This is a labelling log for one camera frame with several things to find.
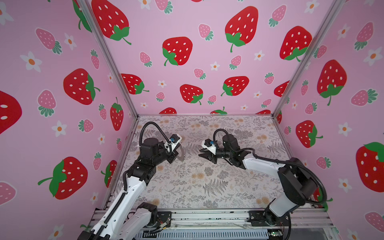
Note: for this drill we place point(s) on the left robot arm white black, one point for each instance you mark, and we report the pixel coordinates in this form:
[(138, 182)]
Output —
[(116, 224)]

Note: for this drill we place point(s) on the aluminium corner post left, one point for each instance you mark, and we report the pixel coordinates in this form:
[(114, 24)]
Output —
[(90, 17)]

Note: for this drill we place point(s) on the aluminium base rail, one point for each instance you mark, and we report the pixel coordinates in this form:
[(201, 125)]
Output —
[(240, 224)]

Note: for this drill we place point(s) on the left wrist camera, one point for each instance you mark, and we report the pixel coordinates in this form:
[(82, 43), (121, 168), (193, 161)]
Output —
[(174, 139)]

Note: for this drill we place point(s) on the aluminium corner post right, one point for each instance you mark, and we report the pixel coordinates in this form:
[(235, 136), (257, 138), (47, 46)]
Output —
[(325, 25)]

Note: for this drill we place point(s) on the large perforated metal keyring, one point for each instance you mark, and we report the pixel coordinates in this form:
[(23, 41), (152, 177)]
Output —
[(181, 154)]

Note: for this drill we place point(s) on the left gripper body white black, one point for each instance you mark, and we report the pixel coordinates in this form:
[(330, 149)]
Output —
[(170, 159)]

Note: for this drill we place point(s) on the aluminium corner post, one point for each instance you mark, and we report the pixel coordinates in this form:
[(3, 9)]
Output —
[(90, 17), (325, 25)]

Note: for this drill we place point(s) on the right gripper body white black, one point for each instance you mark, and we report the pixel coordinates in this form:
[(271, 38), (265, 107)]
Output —
[(213, 157)]

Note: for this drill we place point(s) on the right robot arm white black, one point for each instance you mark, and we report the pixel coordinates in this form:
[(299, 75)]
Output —
[(300, 185)]

